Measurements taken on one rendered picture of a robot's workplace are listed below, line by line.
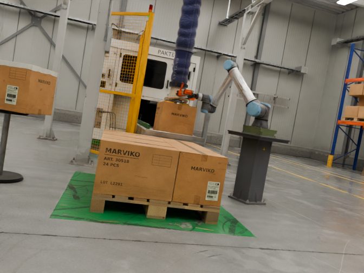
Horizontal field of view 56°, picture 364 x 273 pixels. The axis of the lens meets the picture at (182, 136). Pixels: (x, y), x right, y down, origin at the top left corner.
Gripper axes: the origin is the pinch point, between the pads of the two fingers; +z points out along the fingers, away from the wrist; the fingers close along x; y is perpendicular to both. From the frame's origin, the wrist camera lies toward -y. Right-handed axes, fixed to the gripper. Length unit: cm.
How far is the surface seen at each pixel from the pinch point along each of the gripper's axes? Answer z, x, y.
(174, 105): 6.8, -15.9, -4.2
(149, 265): 44, -107, -217
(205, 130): -49, -40, 47
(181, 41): 7, 62, 18
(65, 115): 225, -92, 853
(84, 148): 101, -89, 61
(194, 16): -3, 94, 18
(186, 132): -12.3, -43.7, -4.6
